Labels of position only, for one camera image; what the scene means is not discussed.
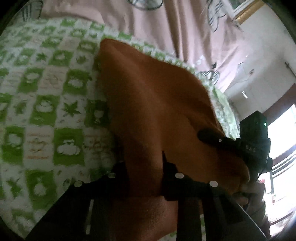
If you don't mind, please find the rust orange small garment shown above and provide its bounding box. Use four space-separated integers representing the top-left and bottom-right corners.
99 39 249 240

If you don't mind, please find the green white checkered blanket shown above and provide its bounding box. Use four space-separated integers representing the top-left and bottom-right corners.
1 18 239 238

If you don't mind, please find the person's right hand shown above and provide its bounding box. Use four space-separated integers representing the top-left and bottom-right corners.
233 181 266 226

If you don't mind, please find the gold picture frame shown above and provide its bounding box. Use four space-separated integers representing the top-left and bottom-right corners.
233 0 265 25

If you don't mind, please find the white window with bars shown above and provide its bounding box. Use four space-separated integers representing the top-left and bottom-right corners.
259 104 295 236

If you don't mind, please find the pink heart pattern quilt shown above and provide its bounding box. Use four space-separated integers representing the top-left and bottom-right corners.
13 1 246 91

